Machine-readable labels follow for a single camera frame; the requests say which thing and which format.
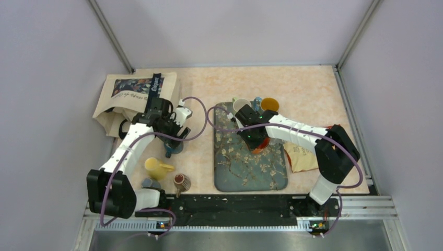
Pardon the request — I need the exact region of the orange mug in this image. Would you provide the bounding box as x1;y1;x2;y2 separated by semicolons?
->
250;138;270;154

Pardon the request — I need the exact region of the dark blue mug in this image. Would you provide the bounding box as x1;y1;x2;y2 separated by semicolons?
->
164;140;184;158

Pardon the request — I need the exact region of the light blue mug yellow inside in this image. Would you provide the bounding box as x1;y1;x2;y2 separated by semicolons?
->
252;97;279;113

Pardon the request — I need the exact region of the light green mug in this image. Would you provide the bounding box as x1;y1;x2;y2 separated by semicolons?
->
232;97;252;115

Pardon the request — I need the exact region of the pale grey mug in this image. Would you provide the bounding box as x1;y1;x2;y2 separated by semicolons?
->
269;138;284;145

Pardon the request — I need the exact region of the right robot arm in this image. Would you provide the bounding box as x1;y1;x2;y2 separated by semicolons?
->
234;105;360;215

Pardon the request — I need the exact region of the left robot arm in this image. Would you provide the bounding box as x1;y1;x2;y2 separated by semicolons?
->
86;98;192;219

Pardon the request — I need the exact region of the brown striped mug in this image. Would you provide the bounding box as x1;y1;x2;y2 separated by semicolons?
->
173;173;191;198

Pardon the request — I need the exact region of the floral blue serving tray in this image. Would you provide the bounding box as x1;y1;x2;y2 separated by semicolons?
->
212;100;289;193

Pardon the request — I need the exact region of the beige canvas tote bag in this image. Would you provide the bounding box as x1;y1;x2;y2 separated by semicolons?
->
92;72;181;138

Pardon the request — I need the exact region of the orange cream snack bag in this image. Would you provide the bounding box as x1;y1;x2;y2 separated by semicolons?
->
283;141;319;173

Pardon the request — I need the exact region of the small grey cup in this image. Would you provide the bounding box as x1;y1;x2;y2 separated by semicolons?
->
141;178;161;190

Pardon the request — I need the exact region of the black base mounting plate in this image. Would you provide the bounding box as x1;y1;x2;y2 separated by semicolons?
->
135;194;341;232

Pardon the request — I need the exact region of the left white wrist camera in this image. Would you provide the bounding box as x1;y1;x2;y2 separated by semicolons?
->
170;99;193;127

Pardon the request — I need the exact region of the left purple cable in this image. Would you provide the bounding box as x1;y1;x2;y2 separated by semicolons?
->
99;96;209;239

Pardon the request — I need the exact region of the purple cable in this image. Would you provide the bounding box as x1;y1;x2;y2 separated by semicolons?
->
207;106;364;238
99;96;209;239

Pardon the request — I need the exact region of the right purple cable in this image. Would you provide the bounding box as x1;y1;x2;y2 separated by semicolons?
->
207;106;364;238

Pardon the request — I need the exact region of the aluminium frame rail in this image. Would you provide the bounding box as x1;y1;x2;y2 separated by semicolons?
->
74;195;410;250

